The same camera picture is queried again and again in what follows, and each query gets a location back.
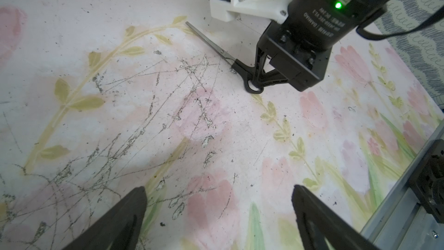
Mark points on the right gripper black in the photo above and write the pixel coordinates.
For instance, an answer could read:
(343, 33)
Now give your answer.
(282, 56)

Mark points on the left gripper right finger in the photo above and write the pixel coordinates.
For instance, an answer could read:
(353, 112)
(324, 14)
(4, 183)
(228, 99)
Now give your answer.
(320, 227)

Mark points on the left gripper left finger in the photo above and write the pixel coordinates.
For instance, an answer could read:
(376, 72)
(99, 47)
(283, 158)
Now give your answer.
(119, 228)

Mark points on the slim black scissors with hook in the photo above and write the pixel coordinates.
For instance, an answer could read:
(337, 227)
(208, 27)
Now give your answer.
(244, 71)

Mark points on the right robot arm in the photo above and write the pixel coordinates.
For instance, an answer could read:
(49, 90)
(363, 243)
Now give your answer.
(323, 23)

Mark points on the pink floral table mat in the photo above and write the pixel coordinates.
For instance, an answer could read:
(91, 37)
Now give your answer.
(101, 96)

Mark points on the aluminium rail frame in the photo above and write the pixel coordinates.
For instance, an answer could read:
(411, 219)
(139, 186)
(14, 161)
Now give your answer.
(400, 222)

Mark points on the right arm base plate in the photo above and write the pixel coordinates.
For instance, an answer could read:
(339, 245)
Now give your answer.
(427, 181)

